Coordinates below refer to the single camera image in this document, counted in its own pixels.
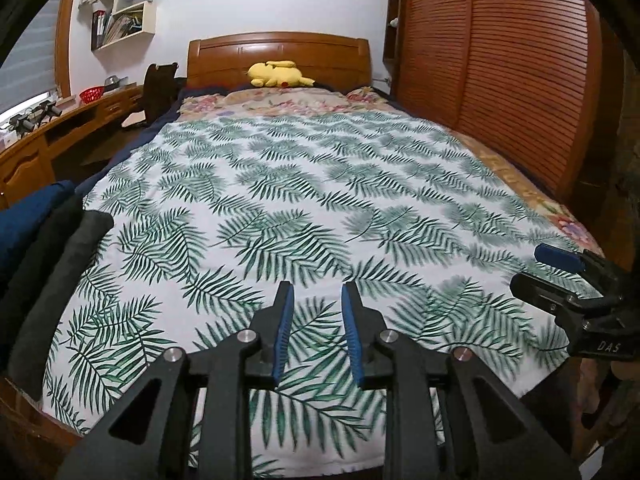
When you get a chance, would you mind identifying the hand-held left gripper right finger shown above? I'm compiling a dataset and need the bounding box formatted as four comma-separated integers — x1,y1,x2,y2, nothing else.
341,281,581,480

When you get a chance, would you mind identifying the wooden louvred wardrobe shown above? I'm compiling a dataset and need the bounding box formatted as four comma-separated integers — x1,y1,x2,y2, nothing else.
382,0,607,202

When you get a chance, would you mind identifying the grey window blind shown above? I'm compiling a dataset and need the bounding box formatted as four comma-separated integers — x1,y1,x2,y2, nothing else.
0,0,66,112

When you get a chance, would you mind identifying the yellow plush toy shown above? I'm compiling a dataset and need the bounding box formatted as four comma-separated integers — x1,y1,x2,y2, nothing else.
248,60,316,89

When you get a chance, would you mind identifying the dark brown chair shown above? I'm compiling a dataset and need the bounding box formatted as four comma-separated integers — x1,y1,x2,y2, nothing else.
122,61,180,129

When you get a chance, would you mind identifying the wooden window frame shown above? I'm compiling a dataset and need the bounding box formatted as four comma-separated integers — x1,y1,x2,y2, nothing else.
54,0,82,98

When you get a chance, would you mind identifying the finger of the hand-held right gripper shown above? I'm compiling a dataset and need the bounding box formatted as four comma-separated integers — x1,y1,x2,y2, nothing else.
534,243,588,274
510,271,582,317

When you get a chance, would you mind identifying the navy blue blazer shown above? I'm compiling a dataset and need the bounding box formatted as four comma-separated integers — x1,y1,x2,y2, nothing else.
0,180,77,287

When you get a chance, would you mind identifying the bed with leaf-print cover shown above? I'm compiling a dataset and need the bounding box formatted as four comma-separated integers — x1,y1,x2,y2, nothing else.
177,85,602,257

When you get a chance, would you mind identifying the folded grey garment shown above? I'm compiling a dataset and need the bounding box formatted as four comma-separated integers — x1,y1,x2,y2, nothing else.
7,210,116,402

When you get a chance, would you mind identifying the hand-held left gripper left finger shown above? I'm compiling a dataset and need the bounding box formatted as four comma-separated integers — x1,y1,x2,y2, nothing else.
57,281,296,480

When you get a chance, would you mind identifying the wooden desk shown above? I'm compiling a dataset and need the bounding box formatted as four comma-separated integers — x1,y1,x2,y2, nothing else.
0,82,146,211

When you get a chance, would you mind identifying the folded black garment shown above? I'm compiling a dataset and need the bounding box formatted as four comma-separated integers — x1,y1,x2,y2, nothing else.
0,192,87,357

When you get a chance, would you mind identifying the wooden headboard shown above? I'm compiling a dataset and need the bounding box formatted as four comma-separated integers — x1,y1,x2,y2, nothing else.
187,31,373,92

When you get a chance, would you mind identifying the brown patterned blanket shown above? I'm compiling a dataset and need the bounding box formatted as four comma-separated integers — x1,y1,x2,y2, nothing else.
450,127,567,207

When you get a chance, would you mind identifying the leaf print bedsheet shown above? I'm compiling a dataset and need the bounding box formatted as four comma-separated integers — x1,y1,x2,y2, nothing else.
42,110,601,478

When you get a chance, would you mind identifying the black binder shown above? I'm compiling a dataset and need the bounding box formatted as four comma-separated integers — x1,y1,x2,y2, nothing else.
91,10,107,50

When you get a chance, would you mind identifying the white wall shelf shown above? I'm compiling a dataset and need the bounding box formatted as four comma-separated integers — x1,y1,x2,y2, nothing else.
90,0,164,51

